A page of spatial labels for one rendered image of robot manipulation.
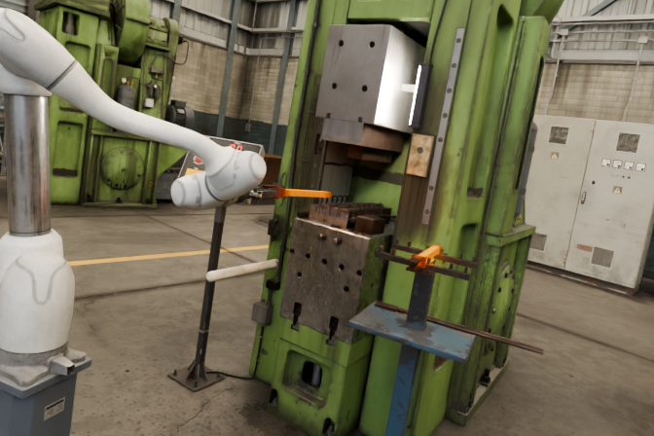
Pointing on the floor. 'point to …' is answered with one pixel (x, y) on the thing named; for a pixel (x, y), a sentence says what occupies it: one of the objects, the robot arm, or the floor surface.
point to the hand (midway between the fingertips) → (271, 191)
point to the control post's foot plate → (196, 378)
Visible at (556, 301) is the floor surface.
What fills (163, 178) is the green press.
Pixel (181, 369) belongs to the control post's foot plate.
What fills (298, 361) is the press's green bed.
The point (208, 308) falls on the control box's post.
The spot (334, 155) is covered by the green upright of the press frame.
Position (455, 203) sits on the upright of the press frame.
